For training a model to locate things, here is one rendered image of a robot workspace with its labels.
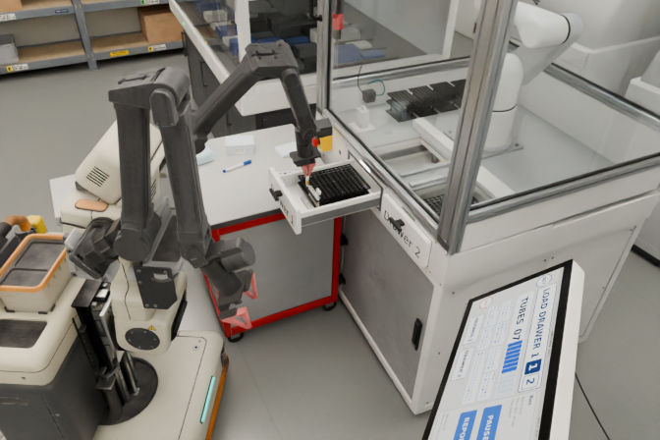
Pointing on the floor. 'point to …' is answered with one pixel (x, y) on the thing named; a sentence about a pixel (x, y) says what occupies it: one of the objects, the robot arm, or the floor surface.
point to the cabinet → (414, 362)
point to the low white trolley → (268, 233)
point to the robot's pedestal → (61, 187)
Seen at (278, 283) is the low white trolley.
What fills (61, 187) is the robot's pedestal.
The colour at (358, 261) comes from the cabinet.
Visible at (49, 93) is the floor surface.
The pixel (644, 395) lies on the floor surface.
